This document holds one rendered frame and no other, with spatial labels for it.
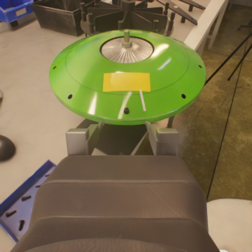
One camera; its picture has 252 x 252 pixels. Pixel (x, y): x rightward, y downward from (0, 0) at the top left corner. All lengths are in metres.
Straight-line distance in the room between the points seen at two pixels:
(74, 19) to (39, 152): 0.58
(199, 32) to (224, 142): 1.05
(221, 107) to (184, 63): 1.67
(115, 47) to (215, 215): 0.31
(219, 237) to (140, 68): 0.25
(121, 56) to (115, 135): 0.18
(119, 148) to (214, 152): 1.29
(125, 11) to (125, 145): 0.51
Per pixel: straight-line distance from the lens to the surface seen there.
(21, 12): 1.06
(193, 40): 0.85
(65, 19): 0.88
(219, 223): 0.24
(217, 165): 1.57
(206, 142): 1.65
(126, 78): 0.29
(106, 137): 0.41
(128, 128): 0.42
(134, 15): 0.74
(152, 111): 0.27
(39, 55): 0.80
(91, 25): 0.68
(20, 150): 0.47
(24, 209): 0.40
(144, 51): 0.36
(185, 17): 0.98
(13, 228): 0.40
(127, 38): 0.36
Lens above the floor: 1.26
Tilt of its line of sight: 51 degrees down
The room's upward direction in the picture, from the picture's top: 1 degrees counter-clockwise
